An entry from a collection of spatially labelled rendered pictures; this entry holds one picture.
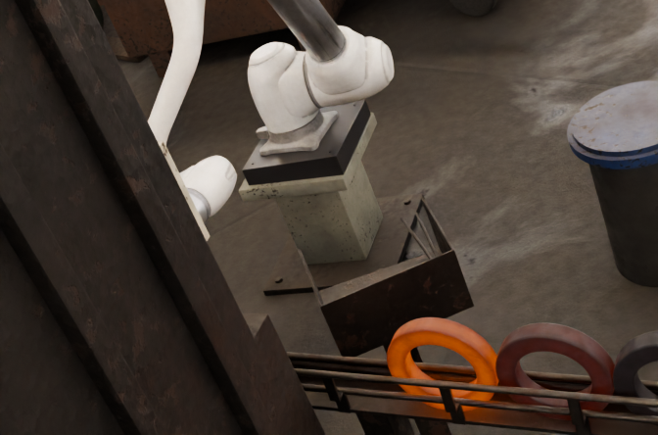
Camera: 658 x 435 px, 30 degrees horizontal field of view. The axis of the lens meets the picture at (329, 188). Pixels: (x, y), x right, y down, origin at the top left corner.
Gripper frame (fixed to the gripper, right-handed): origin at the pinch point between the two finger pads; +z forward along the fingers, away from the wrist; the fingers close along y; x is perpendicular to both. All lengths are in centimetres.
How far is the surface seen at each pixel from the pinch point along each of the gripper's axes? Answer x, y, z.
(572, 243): -66, -52, -104
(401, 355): -2, -66, 20
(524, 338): 1, -88, 20
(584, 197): -64, -51, -124
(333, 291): -13.0, -36.3, -12.1
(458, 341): 1, -77, 20
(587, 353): -2, -97, 19
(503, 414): -16, -80, 18
